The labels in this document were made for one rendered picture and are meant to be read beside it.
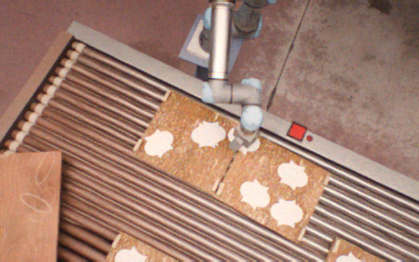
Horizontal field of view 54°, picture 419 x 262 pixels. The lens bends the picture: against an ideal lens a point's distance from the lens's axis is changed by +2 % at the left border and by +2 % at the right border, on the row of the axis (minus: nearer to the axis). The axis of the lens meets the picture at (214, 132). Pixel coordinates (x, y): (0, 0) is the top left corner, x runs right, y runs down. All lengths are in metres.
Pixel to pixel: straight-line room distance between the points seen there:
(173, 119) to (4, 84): 1.64
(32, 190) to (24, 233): 0.17
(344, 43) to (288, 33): 0.43
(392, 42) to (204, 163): 2.04
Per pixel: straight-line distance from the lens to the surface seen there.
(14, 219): 1.84
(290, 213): 1.83
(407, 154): 3.15
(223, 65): 1.48
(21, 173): 1.86
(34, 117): 2.04
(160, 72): 2.01
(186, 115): 1.90
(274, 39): 3.18
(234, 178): 1.83
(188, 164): 1.83
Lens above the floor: 2.73
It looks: 73 degrees down
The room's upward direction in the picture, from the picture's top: 8 degrees clockwise
